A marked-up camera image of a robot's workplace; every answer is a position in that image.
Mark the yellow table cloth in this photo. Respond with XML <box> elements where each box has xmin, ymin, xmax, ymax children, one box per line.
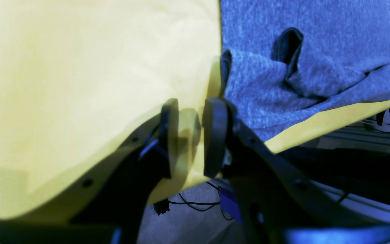
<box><xmin>0</xmin><ymin>0</ymin><xmax>390</xmax><ymax>218</ymax></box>

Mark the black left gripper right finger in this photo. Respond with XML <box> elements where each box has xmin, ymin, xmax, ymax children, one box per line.
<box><xmin>202</xmin><ymin>98</ymin><xmax>390</xmax><ymax>244</ymax></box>

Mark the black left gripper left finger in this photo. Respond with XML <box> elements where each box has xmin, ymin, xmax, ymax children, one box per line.
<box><xmin>0</xmin><ymin>98</ymin><xmax>179</xmax><ymax>244</ymax></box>

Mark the grey long-sleeve shirt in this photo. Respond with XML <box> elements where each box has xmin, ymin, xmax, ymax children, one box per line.
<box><xmin>220</xmin><ymin>0</ymin><xmax>390</xmax><ymax>141</ymax></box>

